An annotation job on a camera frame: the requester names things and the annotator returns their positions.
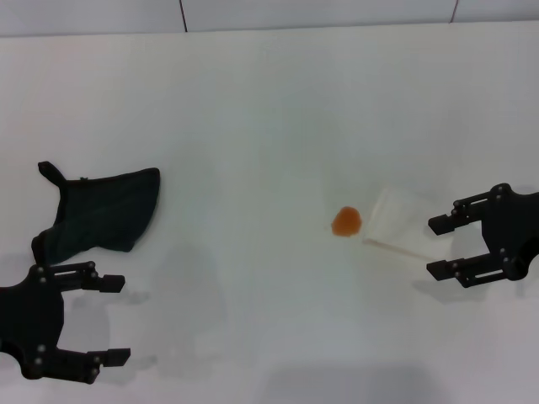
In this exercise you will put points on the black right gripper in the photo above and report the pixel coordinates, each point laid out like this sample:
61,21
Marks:
513,227

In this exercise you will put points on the orange liquid stain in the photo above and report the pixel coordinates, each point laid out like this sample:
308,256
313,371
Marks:
347,222

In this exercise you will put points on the white paper cup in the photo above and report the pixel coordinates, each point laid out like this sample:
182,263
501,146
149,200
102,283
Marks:
396,223

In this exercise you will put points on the dark cloth rag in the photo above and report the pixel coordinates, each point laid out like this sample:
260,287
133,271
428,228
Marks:
105,210

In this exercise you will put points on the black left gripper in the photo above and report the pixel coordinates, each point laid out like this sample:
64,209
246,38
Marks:
33,311

